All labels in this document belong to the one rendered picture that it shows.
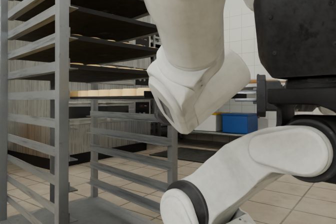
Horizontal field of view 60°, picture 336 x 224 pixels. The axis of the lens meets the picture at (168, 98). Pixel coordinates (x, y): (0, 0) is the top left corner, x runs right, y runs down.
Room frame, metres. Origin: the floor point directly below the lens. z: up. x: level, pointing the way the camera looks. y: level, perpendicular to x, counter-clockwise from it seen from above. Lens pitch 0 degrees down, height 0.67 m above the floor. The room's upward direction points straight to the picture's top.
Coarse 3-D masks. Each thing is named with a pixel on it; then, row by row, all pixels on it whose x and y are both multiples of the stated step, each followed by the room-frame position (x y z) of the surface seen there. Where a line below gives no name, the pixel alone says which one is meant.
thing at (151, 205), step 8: (96, 184) 1.54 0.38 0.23; (104, 184) 1.49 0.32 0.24; (112, 192) 1.40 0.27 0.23; (120, 192) 1.38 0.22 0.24; (128, 192) 1.34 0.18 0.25; (128, 200) 1.30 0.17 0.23; (136, 200) 1.29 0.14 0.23; (144, 200) 1.25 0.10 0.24; (152, 200) 1.22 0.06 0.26; (152, 208) 1.20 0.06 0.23
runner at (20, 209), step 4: (8, 196) 1.27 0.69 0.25; (8, 200) 1.27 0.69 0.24; (12, 200) 1.23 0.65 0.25; (12, 204) 1.23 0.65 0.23; (16, 204) 1.19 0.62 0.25; (16, 208) 1.19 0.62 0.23; (20, 208) 1.15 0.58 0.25; (24, 208) 1.12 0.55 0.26; (20, 212) 1.15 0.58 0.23; (24, 212) 1.12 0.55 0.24; (28, 212) 1.09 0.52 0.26; (24, 216) 1.12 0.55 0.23; (28, 216) 1.09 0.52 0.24; (32, 216) 1.06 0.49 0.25; (32, 220) 1.06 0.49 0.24; (36, 220) 1.03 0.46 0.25
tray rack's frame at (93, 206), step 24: (0, 0) 1.27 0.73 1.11; (0, 24) 1.27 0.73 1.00; (0, 48) 1.27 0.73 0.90; (0, 72) 1.27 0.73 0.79; (0, 96) 1.27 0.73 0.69; (0, 120) 1.27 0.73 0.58; (96, 120) 1.59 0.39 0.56; (0, 144) 1.27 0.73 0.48; (96, 144) 1.59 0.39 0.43; (0, 168) 1.27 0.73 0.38; (0, 192) 1.27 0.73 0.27; (96, 192) 1.59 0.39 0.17; (0, 216) 1.27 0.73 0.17; (48, 216) 1.32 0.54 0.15; (72, 216) 1.32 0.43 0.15; (96, 216) 1.32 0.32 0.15; (120, 216) 1.32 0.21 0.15
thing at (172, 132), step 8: (168, 128) 1.15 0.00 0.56; (168, 136) 1.15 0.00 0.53; (176, 136) 1.15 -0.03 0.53; (176, 144) 1.15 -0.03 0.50; (168, 152) 1.15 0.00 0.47; (176, 152) 1.15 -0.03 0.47; (176, 160) 1.15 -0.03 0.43; (176, 168) 1.15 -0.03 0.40; (168, 176) 1.15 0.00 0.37; (176, 176) 1.15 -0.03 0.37
